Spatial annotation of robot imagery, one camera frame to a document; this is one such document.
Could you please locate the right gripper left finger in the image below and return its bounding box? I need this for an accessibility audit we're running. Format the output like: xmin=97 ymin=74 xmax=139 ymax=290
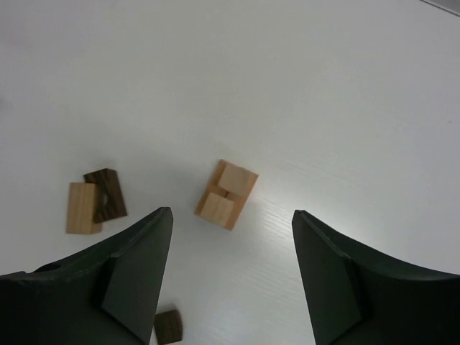
xmin=1 ymin=207 xmax=173 ymax=344

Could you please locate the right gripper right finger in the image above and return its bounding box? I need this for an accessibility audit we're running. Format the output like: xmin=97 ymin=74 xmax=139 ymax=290
xmin=292 ymin=210 xmax=459 ymax=344

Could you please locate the dark wood arch block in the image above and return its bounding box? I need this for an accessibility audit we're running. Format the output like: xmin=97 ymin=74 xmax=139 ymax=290
xmin=83 ymin=168 xmax=128 ymax=224

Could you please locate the small light wood cube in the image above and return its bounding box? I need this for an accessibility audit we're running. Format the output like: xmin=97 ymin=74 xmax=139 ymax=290
xmin=218 ymin=163 xmax=252 ymax=196
xmin=199 ymin=193 xmax=235 ymax=227

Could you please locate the small dark wood block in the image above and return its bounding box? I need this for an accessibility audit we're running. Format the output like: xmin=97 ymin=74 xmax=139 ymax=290
xmin=154 ymin=309 xmax=183 ymax=345

